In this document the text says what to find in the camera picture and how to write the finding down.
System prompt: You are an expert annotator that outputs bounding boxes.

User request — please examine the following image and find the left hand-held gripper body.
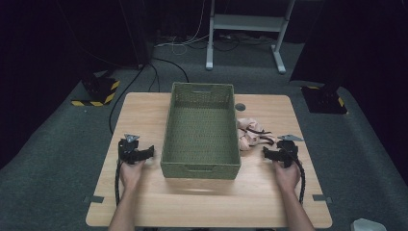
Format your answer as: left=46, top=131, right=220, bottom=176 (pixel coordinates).
left=117, top=133, right=143, bottom=166

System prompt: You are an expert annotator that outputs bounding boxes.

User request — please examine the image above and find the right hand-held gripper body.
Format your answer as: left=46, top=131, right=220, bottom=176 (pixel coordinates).
left=276, top=134, right=304, bottom=169

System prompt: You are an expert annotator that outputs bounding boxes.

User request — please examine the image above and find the pink cloth with dark straps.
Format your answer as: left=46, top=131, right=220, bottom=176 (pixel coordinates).
left=236, top=117, right=277, bottom=152

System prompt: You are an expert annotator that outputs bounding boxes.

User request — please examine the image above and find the green woven basket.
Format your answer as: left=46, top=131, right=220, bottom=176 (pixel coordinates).
left=160, top=82, right=242, bottom=181

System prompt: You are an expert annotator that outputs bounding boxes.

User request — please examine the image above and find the person's left hand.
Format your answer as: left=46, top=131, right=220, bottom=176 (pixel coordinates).
left=119, top=159, right=147, bottom=191

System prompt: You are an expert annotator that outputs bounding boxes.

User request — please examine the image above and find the person's right hand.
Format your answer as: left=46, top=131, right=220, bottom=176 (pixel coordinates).
left=272, top=160, right=302, bottom=193

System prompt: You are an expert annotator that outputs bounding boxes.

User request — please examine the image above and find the grey tape strip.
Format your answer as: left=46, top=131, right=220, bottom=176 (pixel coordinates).
left=84, top=194, right=106, bottom=204
left=312, top=193, right=333, bottom=204

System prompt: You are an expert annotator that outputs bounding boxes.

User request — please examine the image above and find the black yellow striped stand base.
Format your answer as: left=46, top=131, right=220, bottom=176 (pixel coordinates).
left=70, top=74, right=121, bottom=108
left=300, top=84, right=348, bottom=116

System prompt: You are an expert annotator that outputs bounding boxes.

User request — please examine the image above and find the white rounded object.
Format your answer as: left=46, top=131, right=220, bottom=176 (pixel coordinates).
left=350, top=218, right=388, bottom=231

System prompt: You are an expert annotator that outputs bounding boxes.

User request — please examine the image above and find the white metal stand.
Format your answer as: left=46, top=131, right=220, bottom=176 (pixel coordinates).
left=205, top=0, right=296, bottom=75

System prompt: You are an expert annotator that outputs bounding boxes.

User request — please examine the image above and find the black braided cable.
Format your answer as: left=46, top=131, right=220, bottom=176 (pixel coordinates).
left=293, top=158, right=307, bottom=205
left=114, top=161, right=125, bottom=207

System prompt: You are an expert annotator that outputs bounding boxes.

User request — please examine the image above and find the black floor cable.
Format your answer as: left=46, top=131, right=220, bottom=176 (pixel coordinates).
left=108, top=57, right=191, bottom=135

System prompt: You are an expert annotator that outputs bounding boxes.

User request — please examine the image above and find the white floor cable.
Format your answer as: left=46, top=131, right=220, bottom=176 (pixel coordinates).
left=153, top=0, right=210, bottom=56

